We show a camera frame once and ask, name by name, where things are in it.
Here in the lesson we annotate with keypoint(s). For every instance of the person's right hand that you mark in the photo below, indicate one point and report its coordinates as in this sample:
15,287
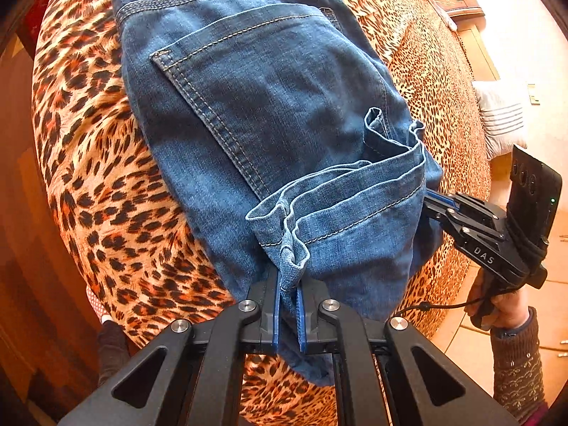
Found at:
514,310

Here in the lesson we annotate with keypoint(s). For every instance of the blue striped pillow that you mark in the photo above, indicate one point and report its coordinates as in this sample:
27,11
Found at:
501,115

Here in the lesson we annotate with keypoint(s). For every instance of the leopard print blanket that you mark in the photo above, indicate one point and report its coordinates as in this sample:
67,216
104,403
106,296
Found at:
111,186

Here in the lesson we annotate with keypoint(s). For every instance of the red dotted slipper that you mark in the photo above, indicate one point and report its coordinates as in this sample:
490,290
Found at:
98,304

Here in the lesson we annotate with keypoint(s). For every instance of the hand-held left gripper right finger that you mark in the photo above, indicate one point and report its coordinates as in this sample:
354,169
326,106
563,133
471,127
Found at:
302,319

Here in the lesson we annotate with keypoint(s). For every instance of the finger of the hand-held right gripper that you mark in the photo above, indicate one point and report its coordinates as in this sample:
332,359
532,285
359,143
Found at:
475,207
463,230

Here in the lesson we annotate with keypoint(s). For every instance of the blue denim pants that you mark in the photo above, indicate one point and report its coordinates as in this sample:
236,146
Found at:
266,97

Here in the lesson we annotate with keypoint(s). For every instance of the light wooden headboard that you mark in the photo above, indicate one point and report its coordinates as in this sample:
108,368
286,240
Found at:
481,53

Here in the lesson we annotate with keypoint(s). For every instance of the wall light switch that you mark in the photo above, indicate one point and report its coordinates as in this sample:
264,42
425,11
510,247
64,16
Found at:
532,94

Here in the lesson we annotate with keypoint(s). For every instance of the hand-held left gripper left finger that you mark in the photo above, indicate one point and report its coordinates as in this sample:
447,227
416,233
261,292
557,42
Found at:
277,315

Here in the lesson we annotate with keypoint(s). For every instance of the person's leg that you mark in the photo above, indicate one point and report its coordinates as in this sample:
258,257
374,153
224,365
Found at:
113,350

